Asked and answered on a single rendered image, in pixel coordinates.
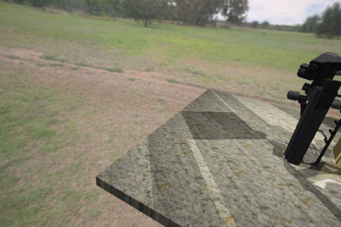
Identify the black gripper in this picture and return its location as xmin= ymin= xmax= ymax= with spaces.
xmin=287 ymin=83 xmax=341 ymax=116

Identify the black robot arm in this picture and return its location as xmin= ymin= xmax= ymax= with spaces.
xmin=297 ymin=52 xmax=341 ymax=94

